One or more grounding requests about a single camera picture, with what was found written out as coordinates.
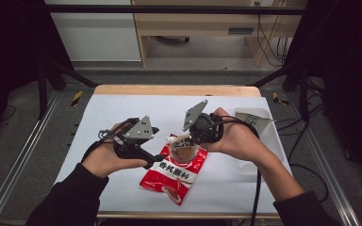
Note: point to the yellow and black tape strip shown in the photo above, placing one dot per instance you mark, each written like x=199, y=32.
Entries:
x=278, y=99
x=77, y=98

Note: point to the person's right hand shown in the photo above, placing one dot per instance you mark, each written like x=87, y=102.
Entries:
x=238, y=138

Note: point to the clear plastic container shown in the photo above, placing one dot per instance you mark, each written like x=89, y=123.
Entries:
x=273, y=141

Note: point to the person's left hand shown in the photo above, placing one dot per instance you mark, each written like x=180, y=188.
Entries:
x=106, y=160

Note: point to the light wooden desk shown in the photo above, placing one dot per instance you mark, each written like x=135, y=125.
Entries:
x=201, y=23

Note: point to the aluminium rail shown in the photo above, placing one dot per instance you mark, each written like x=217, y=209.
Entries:
x=19, y=160
x=326, y=169

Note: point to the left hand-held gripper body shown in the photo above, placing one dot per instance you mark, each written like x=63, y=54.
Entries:
x=136, y=132

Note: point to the black horizontal frame bar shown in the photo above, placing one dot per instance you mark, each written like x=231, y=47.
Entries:
x=169, y=9

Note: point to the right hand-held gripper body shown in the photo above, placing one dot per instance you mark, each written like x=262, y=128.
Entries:
x=204, y=127

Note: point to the red seasoning packet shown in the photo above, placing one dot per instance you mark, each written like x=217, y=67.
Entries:
x=172, y=177

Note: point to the white cabinet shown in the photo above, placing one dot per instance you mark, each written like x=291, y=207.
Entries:
x=95, y=34

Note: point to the black metal frame stand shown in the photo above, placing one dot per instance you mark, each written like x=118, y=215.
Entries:
x=44, y=88
x=301, y=88

